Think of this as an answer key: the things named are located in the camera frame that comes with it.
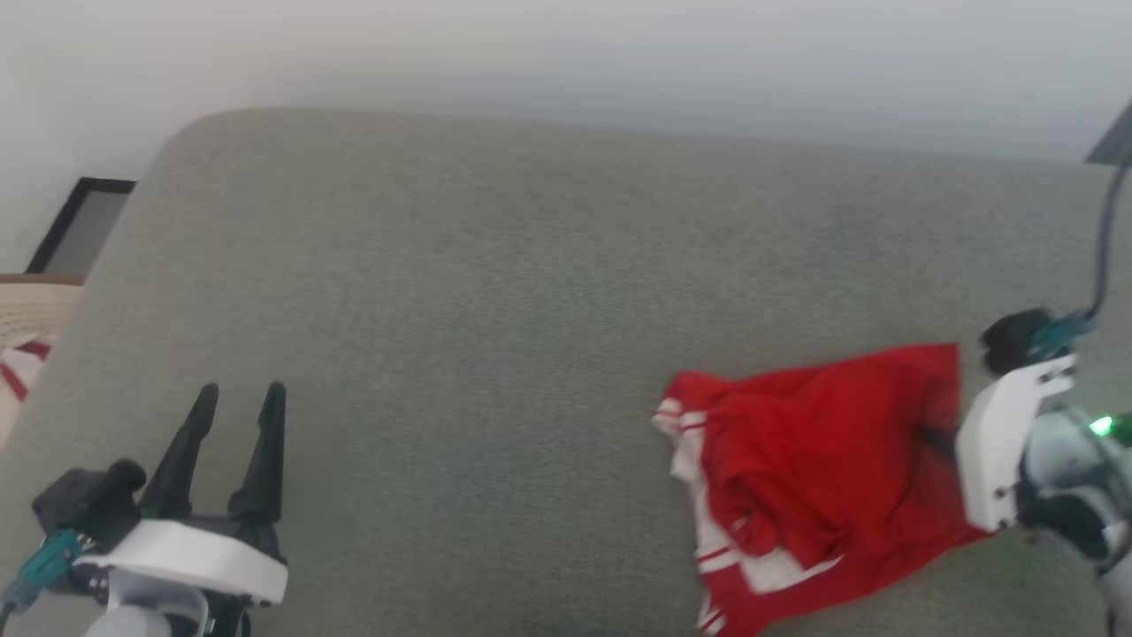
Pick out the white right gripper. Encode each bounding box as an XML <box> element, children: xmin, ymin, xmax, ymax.
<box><xmin>914</xmin><ymin>353</ymin><xmax>1079</xmax><ymax>534</ymax></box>

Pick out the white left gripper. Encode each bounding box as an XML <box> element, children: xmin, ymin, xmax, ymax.
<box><xmin>74</xmin><ymin>380</ymin><xmax>291</xmax><ymax>608</ymax></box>

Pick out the red white-trimmed sports shirt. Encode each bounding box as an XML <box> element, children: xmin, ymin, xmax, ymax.
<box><xmin>652</xmin><ymin>342</ymin><xmax>993</xmax><ymax>637</ymax></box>

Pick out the red white striped cloth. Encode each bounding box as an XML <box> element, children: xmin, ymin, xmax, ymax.
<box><xmin>0</xmin><ymin>340</ymin><xmax>54</xmax><ymax>404</ymax></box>

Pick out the beige wicker laundry basket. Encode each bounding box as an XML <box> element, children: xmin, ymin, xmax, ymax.
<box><xmin>0</xmin><ymin>273</ymin><xmax>86</xmax><ymax>448</ymax></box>

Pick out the grey fabric sofa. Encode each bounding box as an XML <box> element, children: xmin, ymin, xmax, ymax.
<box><xmin>0</xmin><ymin>106</ymin><xmax>1132</xmax><ymax>637</ymax></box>

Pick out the grey metal pole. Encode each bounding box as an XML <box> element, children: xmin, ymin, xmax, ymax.
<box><xmin>1085</xmin><ymin>101</ymin><xmax>1132</xmax><ymax>167</ymax></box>

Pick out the teal right camera connector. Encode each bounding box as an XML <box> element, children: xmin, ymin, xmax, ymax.
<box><xmin>1029</xmin><ymin>311</ymin><xmax>1099</xmax><ymax>356</ymax></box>

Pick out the teal camera connector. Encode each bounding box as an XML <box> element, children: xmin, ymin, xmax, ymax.
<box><xmin>4</xmin><ymin>528</ymin><xmax>86</xmax><ymax>613</ymax></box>
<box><xmin>1029</xmin><ymin>311</ymin><xmax>1099</xmax><ymax>356</ymax></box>

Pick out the teal left camera connector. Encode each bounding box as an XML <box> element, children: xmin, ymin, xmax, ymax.
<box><xmin>4</xmin><ymin>528</ymin><xmax>86</xmax><ymax>613</ymax></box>

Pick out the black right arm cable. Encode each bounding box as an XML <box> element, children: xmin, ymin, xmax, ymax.
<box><xmin>1082</xmin><ymin>163</ymin><xmax>1132</xmax><ymax>325</ymax></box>

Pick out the black rectangular frame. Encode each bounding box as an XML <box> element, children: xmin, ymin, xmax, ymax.
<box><xmin>24</xmin><ymin>176</ymin><xmax>139</xmax><ymax>276</ymax></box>

